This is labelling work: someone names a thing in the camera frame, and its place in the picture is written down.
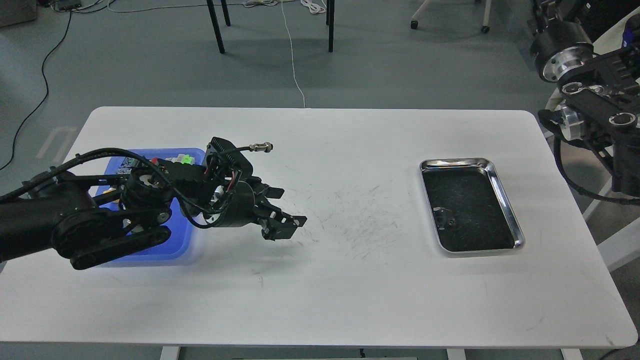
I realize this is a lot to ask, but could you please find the steel tray with black mat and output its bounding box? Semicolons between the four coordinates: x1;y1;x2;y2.
419;157;525;256

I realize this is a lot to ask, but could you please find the black chair leg left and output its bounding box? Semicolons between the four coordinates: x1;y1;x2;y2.
206;0;231;55

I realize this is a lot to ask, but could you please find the white chair frame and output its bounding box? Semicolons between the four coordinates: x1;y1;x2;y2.
582;177;640;273

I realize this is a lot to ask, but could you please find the white floor cable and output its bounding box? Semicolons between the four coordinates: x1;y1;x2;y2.
242;0;327;109

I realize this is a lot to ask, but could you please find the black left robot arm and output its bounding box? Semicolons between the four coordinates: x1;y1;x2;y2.
1;144;307;271

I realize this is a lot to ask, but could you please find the black chair leg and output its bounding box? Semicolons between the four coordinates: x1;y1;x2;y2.
325;0;335;53
206;0;231;55

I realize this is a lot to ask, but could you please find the blue plastic tray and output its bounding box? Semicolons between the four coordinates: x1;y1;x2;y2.
102;148;205;267

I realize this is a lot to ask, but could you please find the grey switch with green label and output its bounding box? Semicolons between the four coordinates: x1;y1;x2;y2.
165;153;195;165

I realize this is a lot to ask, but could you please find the black chair leg right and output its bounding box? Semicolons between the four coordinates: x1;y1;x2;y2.
325;0;335;53

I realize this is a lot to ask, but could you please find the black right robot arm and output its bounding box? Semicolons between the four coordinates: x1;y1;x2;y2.
530;0;640;207

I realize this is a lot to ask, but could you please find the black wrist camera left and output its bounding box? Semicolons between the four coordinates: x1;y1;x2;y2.
202;136;253;182

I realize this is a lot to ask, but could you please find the black floor cable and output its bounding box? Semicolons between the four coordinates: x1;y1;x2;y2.
0;0;108;171

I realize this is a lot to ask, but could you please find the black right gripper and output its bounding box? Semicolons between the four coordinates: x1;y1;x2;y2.
529;0;594;83

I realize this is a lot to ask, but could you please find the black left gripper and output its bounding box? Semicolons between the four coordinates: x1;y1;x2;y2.
192;177;307;241

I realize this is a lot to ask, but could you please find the beige cloth on chair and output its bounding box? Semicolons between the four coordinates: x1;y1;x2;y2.
592;7;640;55

